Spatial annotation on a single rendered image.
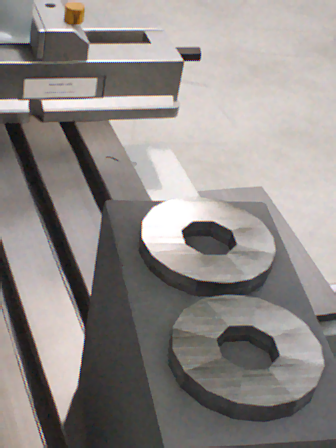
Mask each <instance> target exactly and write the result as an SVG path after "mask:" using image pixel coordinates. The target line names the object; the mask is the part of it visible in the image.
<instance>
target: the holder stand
mask: <svg viewBox="0 0 336 448"><path fill-rule="evenodd" d="M78 386H79V392H80V398H81V404H82V410H83V416H84V422H85V427H86V434H87V440H88V446H89V448H336V361H335V359H334V356H333V352H332V350H331V348H330V345H329V343H328V342H327V340H326V337H325V335H324V333H323V331H322V329H321V326H320V324H319V322H318V320H317V318H316V316H315V314H314V310H313V307H312V305H311V303H310V301H309V298H308V296H307V294H306V292H305V290H304V288H303V286H302V284H301V282H300V279H299V277H298V275H297V273H296V271H295V268H294V266H293V264H292V260H291V258H290V256H289V254H288V252H287V249H286V247H285V245H284V243H283V240H282V238H281V236H280V234H279V232H278V229H277V228H276V226H275V224H274V221H273V219H272V217H271V215H270V213H269V210H268V208H267V206H266V204H265V203H264V202H262V201H223V200H220V199H213V198H205V197H199V196H190V197H182V198H173V199H169V200H107V201H105V203H104V205H103V211H102V218H101V225H100V231H99V238H98V245H97V251H96V264H95V271H94V278H93V285H92V292H91V297H90V304H89V311H88V318H87V325H86V331H85V338H84V344H83V351H82V357H81V364H80V371H79V378H78Z"/></svg>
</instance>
